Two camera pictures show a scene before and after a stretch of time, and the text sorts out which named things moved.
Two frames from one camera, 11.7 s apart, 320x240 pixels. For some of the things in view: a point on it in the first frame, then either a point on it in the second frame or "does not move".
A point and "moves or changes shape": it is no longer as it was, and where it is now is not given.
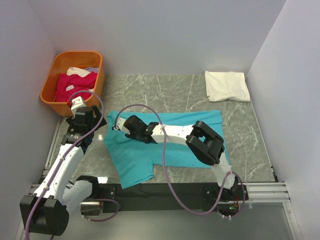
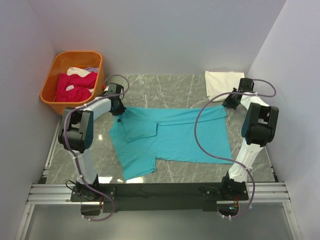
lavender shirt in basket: (91, 69) does not move
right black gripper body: (134, 136) → (230, 102)
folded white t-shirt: (222, 85) does not move
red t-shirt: (68, 87) does not move
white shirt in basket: (79, 71) does not move
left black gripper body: (97, 119) → (120, 109)
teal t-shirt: (134, 161) moves or changes shape
